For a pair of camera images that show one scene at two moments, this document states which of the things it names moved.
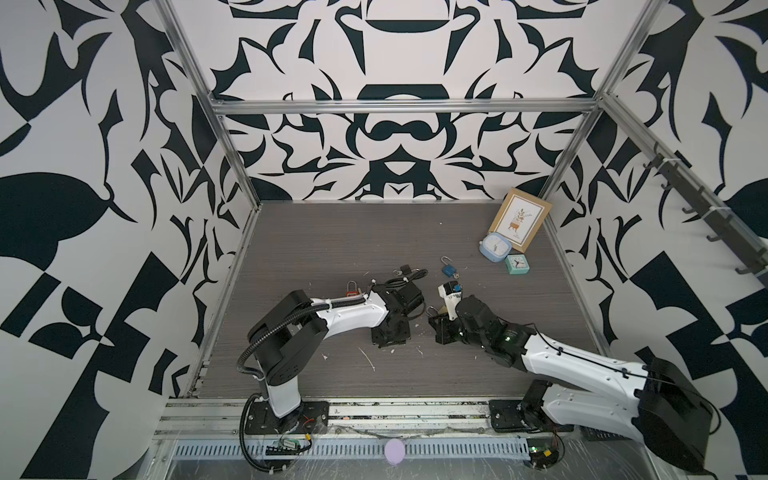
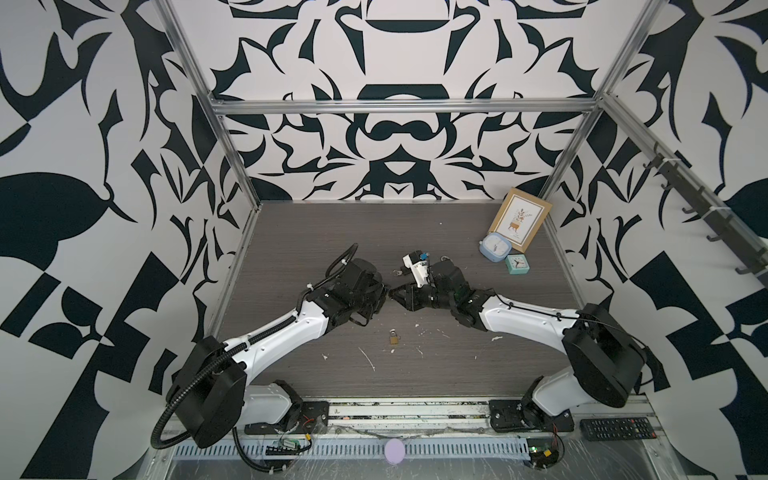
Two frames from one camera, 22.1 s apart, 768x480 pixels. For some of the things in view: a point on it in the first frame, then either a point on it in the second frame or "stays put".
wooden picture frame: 522,218 stays put
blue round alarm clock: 495,247 stays put
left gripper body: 401,335 → 370,301
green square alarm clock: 517,264 stays put
